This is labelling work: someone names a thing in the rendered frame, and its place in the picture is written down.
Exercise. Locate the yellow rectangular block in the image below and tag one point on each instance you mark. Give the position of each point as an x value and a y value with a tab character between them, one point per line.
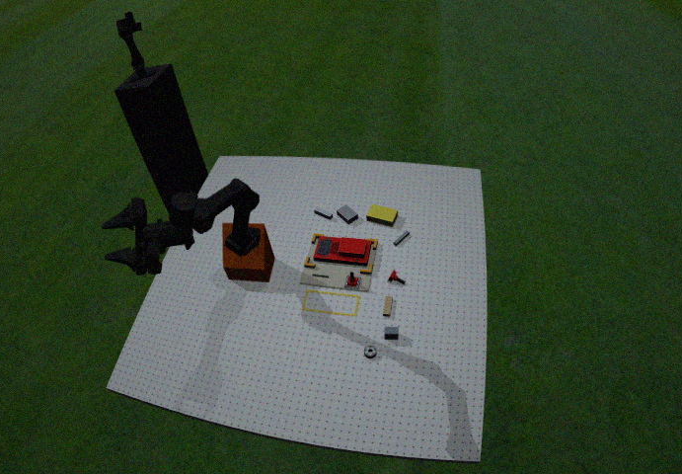
382	215

